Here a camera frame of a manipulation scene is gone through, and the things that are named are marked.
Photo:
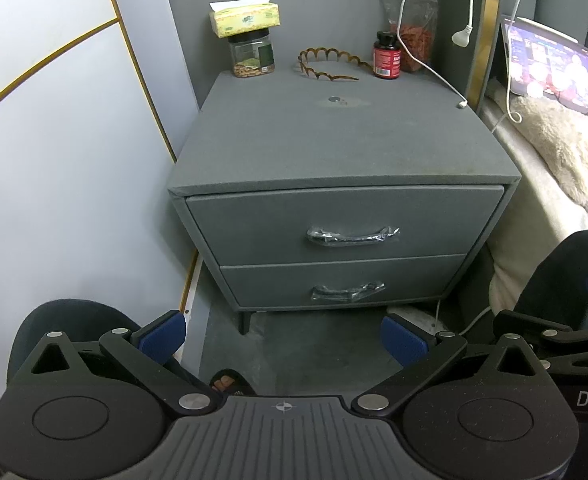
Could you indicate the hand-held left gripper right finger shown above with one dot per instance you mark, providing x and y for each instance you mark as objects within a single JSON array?
[{"x": 404, "y": 337}]

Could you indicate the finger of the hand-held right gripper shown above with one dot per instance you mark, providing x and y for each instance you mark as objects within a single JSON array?
[{"x": 549, "y": 327}]

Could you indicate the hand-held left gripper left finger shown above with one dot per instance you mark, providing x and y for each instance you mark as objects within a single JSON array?
[{"x": 161, "y": 337}]

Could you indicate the grey nightstand drawer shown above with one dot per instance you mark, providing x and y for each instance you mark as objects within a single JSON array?
[
  {"x": 274, "y": 225},
  {"x": 274, "y": 280}
]

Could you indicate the person's right leg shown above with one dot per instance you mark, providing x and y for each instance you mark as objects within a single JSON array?
[{"x": 559, "y": 275}]

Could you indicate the person's foot in sandal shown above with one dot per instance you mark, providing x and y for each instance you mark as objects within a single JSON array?
[{"x": 226, "y": 385}]

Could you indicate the cream fluffy blanket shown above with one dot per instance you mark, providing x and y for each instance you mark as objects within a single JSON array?
[{"x": 569, "y": 145}]

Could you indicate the grey fabric nightstand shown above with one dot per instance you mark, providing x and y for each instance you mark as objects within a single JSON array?
[{"x": 334, "y": 145}]

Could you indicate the tablet with lit screen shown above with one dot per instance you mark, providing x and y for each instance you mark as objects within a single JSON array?
[{"x": 549, "y": 67}]

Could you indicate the brown wavy hair band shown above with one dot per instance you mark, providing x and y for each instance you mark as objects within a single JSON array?
[{"x": 324, "y": 76}]

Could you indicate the red supplement bottle black cap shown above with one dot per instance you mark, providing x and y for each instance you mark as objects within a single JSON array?
[{"x": 387, "y": 57}]

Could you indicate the clear jar with black lid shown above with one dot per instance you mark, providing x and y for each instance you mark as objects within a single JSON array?
[{"x": 251, "y": 55}]

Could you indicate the clear bag of red berries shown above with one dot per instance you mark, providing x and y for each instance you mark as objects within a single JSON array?
[{"x": 419, "y": 35}]

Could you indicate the yellow tissue box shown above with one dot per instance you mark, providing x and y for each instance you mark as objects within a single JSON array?
[{"x": 246, "y": 19}]

